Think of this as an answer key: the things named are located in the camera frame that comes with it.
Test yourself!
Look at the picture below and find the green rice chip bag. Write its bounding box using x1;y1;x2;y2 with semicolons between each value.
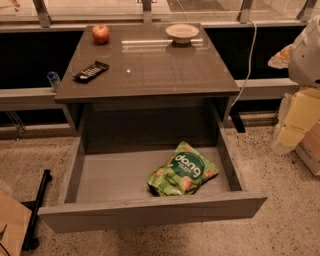
147;141;219;196

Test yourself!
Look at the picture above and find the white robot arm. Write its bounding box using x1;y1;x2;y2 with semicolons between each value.
288;15;320;87

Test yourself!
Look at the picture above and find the open grey top drawer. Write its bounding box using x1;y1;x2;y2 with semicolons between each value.
39;104;267;233

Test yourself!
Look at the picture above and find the grey cabinet with glossy top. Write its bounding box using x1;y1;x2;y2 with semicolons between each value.
55;24;239;130

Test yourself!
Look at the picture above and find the black remote control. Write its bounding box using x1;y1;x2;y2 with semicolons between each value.
73;61;109;83

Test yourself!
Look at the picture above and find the white ceramic bowl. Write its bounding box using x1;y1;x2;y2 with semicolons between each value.
166;24;199;44

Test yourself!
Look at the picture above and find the red apple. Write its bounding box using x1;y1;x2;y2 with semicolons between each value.
92;24;110;44

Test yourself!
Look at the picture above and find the small plastic water bottle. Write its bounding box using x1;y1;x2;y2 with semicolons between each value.
47;71;61;92

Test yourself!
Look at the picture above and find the brown cardboard box right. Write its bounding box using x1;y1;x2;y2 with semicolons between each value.
296;122;320;176

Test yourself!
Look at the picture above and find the brown cardboard box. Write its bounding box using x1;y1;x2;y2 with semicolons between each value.
0;191;31;256
296;122;320;176

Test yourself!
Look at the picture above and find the metal window railing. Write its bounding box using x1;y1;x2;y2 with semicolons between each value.
0;0;320;32

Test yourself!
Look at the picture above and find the brown cardboard box left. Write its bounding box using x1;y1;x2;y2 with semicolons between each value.
0;191;31;256

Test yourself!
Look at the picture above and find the black metal bar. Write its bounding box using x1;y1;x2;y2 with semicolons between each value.
22;169;52;251

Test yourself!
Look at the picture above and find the white cable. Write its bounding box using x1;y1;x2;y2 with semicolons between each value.
230;19;259;108

